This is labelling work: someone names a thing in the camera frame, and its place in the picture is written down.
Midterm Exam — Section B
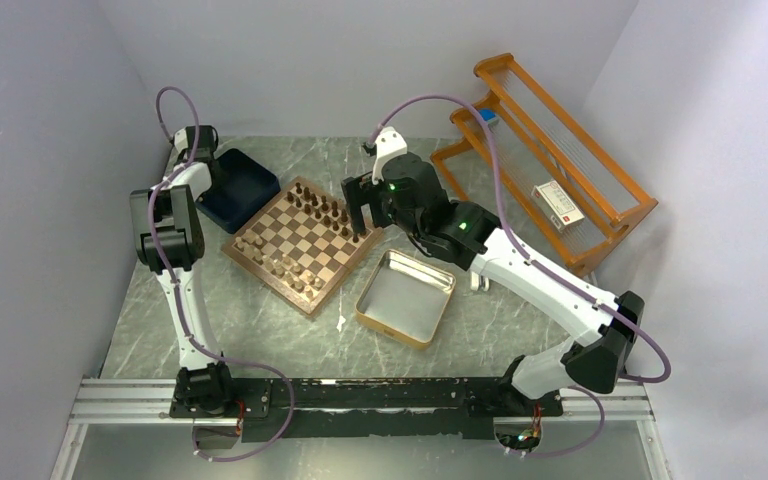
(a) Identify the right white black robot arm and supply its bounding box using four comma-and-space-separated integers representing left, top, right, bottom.
341, 153, 644, 414

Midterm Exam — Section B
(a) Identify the white plastic clip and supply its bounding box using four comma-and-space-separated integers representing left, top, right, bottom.
470, 273, 490, 292

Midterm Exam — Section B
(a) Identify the red white card box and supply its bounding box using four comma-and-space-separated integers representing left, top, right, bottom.
531, 180, 584, 232

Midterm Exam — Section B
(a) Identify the wooden chess board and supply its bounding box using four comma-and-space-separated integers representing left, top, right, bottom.
221, 176, 383, 316

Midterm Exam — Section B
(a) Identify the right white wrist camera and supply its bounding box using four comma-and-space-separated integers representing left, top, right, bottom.
362, 126, 408, 184

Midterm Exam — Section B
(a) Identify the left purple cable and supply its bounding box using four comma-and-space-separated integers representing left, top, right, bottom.
146, 86, 296, 463

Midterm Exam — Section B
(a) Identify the aluminium frame rail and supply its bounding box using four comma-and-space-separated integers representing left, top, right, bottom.
51, 377, 671, 479

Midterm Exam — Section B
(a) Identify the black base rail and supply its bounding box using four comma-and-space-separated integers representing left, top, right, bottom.
169, 377, 563, 443

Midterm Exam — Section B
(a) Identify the orange wooden rack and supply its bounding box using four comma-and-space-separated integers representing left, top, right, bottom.
429, 52, 660, 282

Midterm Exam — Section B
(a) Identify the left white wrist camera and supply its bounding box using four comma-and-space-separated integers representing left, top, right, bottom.
171, 128, 189, 154

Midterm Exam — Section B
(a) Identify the dark blue piece box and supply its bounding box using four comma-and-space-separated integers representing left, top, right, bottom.
196, 148, 281, 234

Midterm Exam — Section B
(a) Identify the blue white small object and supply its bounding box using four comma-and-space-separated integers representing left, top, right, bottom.
479, 108, 499, 127

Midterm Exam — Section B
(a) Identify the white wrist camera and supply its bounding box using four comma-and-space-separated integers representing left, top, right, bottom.
171, 128, 189, 154
362, 126, 408, 184

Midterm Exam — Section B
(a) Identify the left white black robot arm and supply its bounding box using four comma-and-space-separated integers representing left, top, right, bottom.
129, 125, 237, 417

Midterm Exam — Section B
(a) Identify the gold-rimmed metal tin tray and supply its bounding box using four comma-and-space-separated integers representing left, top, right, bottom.
355, 249, 456, 350

